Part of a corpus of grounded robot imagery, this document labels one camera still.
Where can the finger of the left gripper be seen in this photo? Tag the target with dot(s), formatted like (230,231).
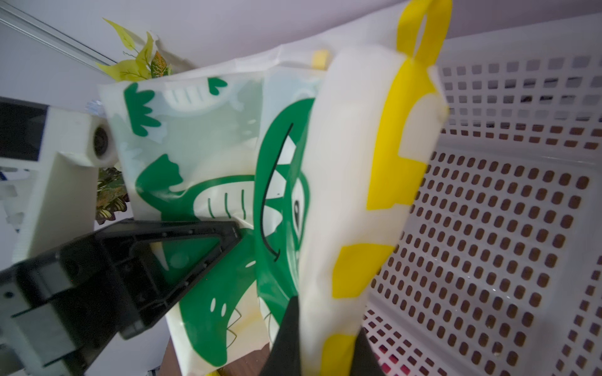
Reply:
(152,265)

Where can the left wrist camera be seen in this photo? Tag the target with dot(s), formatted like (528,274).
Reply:
(63,152)

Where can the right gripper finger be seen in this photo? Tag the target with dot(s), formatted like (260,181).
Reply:
(284,358)

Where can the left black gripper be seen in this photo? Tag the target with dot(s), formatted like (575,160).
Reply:
(62,333)

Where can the white plastic basket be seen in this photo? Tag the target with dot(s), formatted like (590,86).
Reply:
(498,271)

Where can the artificial plant in vase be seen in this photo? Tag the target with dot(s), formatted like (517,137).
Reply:
(144,62)

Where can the dinosaur print raincoat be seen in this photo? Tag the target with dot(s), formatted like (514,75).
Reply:
(316,149)

